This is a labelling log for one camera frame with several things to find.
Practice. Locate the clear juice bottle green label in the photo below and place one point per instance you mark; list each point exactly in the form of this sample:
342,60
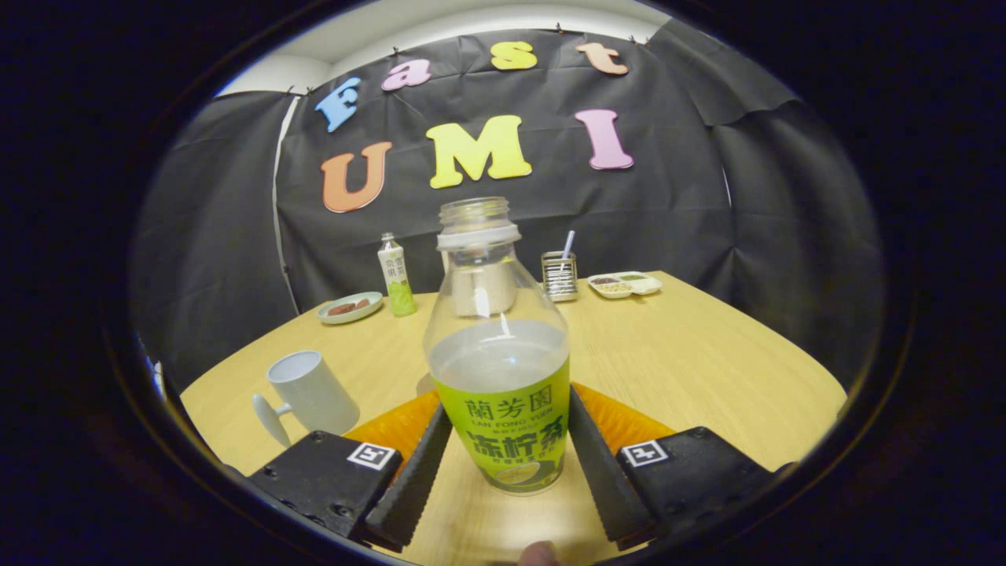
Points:
503,409

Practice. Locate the striped drinking straw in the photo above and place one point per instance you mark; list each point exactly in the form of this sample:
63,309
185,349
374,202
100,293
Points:
567,244

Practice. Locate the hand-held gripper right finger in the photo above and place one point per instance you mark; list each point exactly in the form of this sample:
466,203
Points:
597,472

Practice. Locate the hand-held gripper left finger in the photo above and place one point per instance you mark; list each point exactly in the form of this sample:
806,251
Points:
413,479

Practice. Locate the white divided dish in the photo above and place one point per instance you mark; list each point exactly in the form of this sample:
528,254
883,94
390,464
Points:
625,284

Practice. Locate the white cup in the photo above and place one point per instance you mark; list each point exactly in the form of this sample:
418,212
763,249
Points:
314,393

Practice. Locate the pale green plate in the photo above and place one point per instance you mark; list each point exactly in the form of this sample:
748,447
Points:
350,316

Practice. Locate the small capped green drink bottle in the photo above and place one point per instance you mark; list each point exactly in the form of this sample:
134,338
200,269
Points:
397,275

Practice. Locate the wooden table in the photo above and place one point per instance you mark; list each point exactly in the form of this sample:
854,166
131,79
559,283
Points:
668,354

